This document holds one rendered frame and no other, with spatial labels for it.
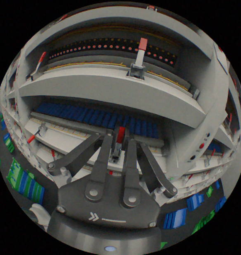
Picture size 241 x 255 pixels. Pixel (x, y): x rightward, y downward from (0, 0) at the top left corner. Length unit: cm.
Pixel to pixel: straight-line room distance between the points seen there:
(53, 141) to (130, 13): 38
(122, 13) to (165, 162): 40
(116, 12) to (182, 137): 33
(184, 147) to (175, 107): 12
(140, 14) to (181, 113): 22
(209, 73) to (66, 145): 42
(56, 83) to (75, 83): 5
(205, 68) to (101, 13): 26
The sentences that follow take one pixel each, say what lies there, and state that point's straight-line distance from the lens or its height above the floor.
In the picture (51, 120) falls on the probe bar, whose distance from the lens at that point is 33.
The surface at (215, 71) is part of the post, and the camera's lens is 23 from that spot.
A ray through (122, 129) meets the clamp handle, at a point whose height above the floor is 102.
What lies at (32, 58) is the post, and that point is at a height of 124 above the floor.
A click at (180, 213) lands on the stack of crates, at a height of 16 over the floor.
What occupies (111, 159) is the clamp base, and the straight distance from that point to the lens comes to 20.
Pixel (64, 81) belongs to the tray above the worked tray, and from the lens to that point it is 17.
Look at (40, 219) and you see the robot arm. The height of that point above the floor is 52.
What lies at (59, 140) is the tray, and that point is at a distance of 29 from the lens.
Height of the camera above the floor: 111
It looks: 32 degrees down
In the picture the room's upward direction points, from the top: 14 degrees clockwise
